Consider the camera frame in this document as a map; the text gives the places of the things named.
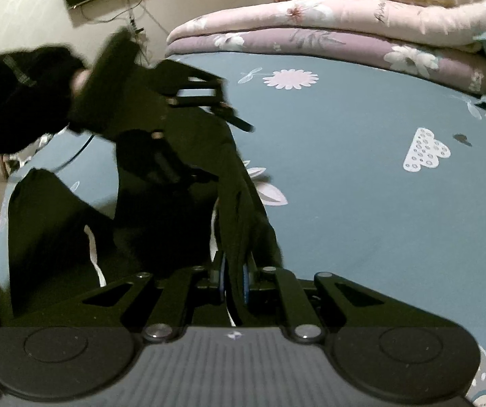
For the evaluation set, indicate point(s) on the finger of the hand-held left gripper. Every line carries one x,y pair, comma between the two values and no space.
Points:
166,157
234,121

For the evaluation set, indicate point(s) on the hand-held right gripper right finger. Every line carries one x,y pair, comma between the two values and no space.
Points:
247,282

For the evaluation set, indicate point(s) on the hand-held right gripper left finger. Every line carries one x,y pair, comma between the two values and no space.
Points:
224,277

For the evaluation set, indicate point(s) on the person's left hand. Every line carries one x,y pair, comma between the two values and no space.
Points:
80,81

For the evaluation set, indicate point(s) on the purple floral quilt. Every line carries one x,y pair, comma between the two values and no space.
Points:
332,46

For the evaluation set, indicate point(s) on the blue floral bed sheet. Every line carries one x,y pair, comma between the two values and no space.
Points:
353,178

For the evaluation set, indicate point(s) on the pink floral quilt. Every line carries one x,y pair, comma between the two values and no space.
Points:
353,17

